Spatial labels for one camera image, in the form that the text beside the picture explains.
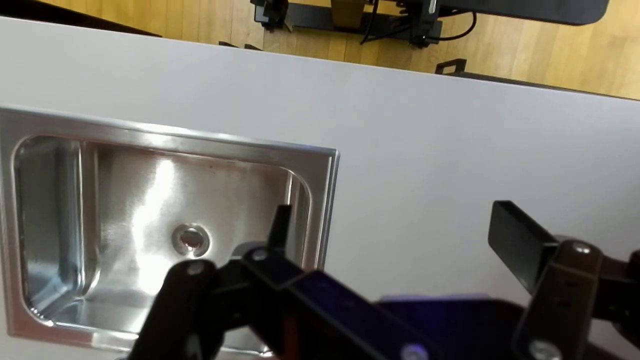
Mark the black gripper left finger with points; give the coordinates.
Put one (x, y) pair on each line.
(220, 306)

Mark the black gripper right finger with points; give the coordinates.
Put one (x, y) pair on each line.
(567, 287)

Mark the stainless steel sink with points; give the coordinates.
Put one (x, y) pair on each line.
(133, 213)

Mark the small black bracket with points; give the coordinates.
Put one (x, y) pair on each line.
(453, 66)

